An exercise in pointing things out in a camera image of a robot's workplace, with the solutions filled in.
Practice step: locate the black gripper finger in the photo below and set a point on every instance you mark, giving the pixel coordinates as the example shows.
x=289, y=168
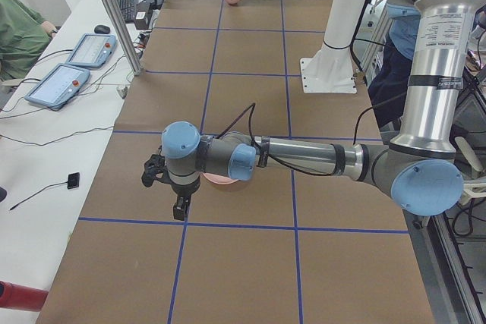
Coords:
x=180, y=208

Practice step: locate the person in blue shirt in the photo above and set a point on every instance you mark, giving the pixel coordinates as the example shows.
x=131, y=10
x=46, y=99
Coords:
x=388, y=88

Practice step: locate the blue teach pendant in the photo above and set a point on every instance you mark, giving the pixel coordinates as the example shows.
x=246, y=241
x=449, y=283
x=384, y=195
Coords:
x=92, y=51
x=60, y=85

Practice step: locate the far blue teach pendant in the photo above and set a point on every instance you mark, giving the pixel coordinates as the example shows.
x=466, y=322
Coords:
x=92, y=51

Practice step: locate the red cylinder object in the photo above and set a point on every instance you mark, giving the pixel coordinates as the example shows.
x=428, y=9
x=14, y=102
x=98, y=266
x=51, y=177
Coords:
x=19, y=297

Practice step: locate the small black box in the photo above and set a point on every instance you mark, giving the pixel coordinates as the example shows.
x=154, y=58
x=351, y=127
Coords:
x=142, y=19

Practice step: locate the person in green shirt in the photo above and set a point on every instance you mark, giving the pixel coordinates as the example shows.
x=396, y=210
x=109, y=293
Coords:
x=25, y=34

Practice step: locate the black keyboard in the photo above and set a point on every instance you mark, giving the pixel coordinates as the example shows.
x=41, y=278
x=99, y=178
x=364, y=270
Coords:
x=128, y=9

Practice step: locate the near blue teach pendant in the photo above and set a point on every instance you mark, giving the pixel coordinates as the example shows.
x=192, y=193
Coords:
x=60, y=85

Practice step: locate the aluminium frame post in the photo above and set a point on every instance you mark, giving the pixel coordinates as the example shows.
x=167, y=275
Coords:
x=115, y=16

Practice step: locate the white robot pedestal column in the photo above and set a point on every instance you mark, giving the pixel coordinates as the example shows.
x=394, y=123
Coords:
x=331, y=69

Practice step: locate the brown paper table cover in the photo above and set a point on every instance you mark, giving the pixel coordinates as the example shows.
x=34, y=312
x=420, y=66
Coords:
x=280, y=248

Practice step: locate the small black square sensor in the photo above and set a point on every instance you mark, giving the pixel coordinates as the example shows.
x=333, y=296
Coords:
x=73, y=180

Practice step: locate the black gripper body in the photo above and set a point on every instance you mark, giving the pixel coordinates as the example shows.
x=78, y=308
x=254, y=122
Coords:
x=184, y=190

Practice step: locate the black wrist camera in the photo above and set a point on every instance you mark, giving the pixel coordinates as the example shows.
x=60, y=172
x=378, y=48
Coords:
x=154, y=170

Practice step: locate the pink plate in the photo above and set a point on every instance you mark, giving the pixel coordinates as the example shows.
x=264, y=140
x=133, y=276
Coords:
x=218, y=179

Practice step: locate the black computer mouse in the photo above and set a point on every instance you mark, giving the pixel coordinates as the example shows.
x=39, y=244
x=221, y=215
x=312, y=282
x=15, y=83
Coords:
x=101, y=29

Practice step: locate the white office chair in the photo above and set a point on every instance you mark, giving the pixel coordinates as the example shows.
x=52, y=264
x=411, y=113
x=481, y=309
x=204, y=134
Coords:
x=474, y=177

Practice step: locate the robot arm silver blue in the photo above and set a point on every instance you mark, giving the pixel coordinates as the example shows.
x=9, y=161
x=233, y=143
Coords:
x=415, y=170

